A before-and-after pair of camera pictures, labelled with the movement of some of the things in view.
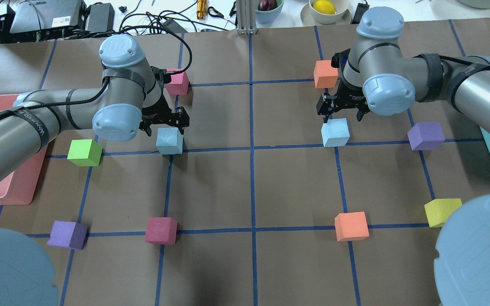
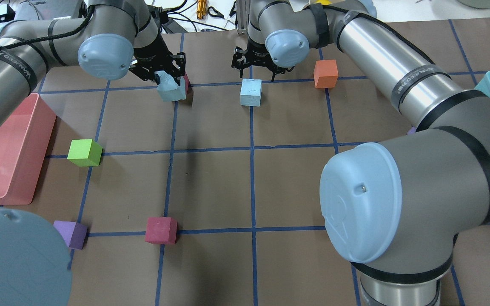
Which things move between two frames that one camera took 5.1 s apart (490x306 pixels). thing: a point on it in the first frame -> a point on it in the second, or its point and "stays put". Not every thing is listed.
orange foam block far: x=325 y=75 stays put
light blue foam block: x=335 y=132 -> x=251 y=92
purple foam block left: x=68 y=234 stays put
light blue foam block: x=169 y=141 -> x=168 y=88
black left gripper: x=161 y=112 -> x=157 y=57
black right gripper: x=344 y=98 -> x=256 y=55
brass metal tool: x=201 y=9 stays put
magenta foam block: x=161 y=230 stays put
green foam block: x=85 y=153 stays put
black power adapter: x=173 y=26 stays put
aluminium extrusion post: x=246 y=17 stays put
